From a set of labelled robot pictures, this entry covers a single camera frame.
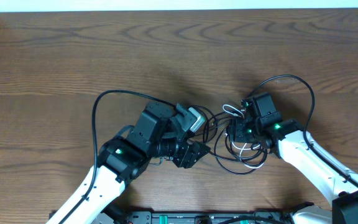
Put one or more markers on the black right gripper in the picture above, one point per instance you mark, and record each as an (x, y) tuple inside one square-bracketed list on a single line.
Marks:
[(235, 134)]

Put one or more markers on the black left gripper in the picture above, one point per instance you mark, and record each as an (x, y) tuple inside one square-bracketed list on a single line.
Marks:
[(191, 153)]

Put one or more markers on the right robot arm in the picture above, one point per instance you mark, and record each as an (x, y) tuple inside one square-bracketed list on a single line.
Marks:
[(259, 124)]

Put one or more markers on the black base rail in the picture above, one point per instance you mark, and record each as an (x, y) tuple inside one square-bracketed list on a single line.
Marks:
[(114, 214)]

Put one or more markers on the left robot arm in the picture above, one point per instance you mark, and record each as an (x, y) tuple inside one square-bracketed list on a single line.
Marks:
[(159, 132)]

